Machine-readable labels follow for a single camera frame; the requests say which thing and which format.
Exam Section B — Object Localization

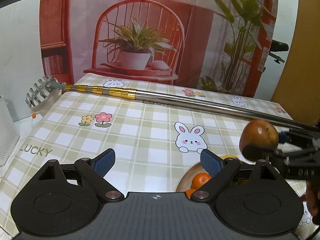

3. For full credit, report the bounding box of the brown cardboard board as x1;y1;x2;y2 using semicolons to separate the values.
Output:
272;0;319;125

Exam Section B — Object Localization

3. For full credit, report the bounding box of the plaid bunny tablecloth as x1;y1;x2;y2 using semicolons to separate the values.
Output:
0;73;313;238

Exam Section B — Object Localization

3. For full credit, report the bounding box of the white perforated box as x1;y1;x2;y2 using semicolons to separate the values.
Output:
0;95;20;167

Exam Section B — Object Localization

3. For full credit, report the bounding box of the dark red apple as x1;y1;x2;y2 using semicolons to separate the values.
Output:
239;119;279;161

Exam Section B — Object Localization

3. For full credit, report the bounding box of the telescopic metal pole rake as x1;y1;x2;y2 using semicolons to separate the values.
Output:
25;76;319;132

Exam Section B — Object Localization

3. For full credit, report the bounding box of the beige round plate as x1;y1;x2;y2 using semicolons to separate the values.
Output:
175;162;211;192

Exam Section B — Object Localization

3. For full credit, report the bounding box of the yellow orange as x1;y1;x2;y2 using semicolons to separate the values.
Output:
220;155;241;165

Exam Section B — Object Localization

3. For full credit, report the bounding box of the person right hand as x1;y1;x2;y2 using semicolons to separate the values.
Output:
301;180;319;225

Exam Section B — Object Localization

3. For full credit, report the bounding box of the white panel board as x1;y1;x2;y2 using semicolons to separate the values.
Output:
1;0;44;121

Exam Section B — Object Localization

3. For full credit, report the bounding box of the printed room backdrop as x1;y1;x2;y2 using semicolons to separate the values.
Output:
40;0;278;97

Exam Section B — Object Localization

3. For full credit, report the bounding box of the black exercise bike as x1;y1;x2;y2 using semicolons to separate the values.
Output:
263;39;290;73

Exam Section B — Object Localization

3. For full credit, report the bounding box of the small orange mandarin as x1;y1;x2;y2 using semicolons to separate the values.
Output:
185;189;196;199

